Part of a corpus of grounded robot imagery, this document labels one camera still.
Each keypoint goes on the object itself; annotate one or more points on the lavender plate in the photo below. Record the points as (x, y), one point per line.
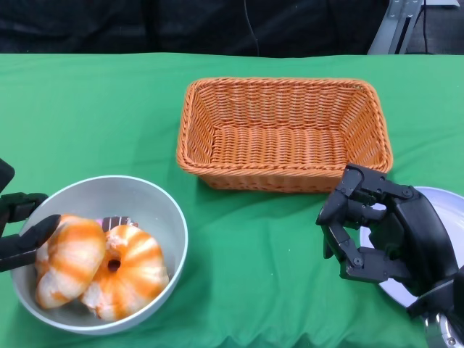
(453, 217)

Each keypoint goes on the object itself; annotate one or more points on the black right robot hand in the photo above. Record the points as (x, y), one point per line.
(417, 235)

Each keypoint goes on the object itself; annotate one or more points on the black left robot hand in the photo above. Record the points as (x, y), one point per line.
(21, 246)

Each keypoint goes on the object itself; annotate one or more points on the grey bowl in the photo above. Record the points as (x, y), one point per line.
(119, 195)

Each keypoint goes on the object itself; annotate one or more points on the black backdrop curtain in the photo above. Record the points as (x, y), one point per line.
(108, 25)

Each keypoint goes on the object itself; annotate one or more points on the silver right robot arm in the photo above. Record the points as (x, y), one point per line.
(446, 326)

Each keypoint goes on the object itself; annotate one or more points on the green tablecloth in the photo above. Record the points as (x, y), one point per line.
(90, 108)

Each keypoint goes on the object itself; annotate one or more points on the grey metal stand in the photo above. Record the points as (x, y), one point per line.
(388, 32)

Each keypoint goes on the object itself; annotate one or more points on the pink and chocolate cake slice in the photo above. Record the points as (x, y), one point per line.
(116, 221)

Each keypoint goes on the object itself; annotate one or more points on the orange wicker basket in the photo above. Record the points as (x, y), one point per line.
(275, 152)

